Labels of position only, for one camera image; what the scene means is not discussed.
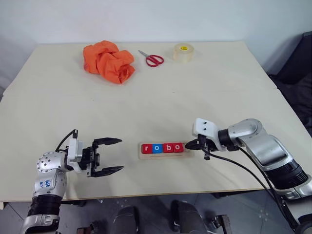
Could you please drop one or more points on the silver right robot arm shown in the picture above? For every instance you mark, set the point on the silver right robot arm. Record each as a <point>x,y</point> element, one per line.
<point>265,148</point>

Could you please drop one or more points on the crumpled orange cloth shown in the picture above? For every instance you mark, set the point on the crumpled orange cloth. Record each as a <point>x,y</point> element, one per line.
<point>108,62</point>

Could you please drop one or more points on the clear tape roll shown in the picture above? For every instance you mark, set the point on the clear tape roll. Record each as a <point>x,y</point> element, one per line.
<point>183,54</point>

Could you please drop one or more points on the red letter o tile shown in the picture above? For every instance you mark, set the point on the red letter o tile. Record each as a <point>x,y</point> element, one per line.
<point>178,147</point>

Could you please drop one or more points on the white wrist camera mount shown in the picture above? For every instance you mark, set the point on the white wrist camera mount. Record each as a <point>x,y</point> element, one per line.
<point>206,126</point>
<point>74,151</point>

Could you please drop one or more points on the red letter b tile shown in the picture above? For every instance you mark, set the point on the red letter b tile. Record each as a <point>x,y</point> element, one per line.
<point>168,148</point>

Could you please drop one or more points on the dark table frame bar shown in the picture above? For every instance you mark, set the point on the dark table frame bar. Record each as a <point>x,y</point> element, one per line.
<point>240,193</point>

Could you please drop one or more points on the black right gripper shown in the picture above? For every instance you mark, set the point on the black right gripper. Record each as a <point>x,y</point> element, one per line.
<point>207,143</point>

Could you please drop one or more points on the wooden letter tile rack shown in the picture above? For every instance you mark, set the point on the wooden letter tile rack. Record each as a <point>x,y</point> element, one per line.
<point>165,156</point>

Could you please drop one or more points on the black caster wheel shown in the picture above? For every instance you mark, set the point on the black caster wheel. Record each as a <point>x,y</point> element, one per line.
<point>221,221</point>
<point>90,228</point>

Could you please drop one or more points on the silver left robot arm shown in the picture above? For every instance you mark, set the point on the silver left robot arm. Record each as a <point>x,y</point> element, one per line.
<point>47,178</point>

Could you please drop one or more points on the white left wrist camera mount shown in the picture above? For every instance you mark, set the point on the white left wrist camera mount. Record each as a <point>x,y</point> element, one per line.
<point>74,151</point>

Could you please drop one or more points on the red letter r tile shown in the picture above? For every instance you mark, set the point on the red letter r tile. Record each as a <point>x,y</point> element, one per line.
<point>147,149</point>

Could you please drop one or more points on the black chair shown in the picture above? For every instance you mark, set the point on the black chair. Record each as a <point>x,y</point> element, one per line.
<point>297,75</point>

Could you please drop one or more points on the dark rounded shape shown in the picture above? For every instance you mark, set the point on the dark rounded shape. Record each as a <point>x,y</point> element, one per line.
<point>126,220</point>
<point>186,218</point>

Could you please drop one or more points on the blue letter o tile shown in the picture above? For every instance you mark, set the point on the blue letter o tile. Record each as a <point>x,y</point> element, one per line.
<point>158,148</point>

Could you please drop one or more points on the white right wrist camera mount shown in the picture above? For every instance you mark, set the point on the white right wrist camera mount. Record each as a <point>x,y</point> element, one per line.
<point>206,126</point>

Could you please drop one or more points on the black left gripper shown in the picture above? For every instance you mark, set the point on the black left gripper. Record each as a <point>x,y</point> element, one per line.
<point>89,158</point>

